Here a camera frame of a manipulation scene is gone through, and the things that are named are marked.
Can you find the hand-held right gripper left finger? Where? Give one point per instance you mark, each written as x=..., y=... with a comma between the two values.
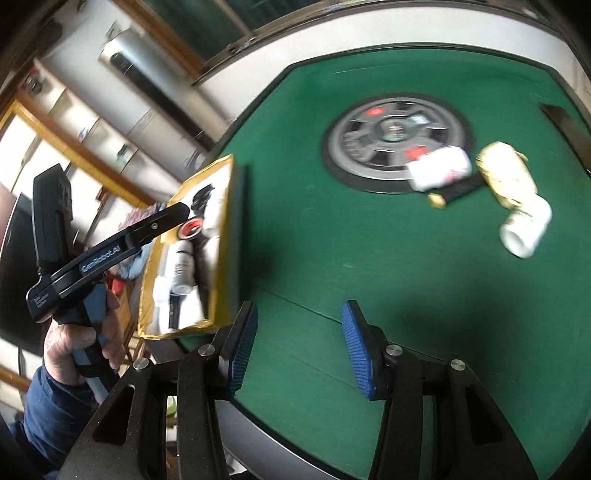
x=242, y=353

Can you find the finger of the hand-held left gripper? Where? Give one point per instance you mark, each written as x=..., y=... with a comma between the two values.
x=157, y=224

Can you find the white plastic bottle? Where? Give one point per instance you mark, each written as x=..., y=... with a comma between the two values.
x=438, y=168

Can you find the white plastic jar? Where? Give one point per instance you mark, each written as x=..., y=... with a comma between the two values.
x=526, y=228

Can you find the yellow packet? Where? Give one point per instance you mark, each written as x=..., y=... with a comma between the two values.
x=505, y=177

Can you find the person's left forearm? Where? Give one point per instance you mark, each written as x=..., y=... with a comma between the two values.
x=51, y=415

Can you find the round red and black lid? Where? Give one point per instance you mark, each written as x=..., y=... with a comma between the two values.
x=189, y=229

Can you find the black television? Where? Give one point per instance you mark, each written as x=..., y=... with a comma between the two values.
x=18, y=277

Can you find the small white block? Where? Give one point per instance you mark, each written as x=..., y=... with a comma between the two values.
x=162, y=290

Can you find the round grey table control panel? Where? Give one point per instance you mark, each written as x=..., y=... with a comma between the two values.
x=360, y=138

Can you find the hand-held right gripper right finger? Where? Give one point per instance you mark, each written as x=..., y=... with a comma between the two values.
x=358, y=357

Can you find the black bar with yellow end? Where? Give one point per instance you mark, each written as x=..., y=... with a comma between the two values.
x=457, y=190

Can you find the wooden shelf unit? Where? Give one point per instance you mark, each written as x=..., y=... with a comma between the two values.
x=69, y=147

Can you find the white box with yellow tape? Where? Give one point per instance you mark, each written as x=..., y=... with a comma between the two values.
x=224, y=263

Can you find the white green label bottle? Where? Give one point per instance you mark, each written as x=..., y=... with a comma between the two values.
x=181, y=265

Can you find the person's left hand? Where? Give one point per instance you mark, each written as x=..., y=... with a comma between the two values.
x=64, y=346

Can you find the black fan-shaped plastic part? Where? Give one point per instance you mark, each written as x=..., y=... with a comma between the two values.
x=203, y=196

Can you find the beige tower air conditioner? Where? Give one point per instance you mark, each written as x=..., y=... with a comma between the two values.
x=138, y=83

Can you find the folded floral quilt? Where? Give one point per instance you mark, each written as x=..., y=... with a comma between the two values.
x=138, y=217

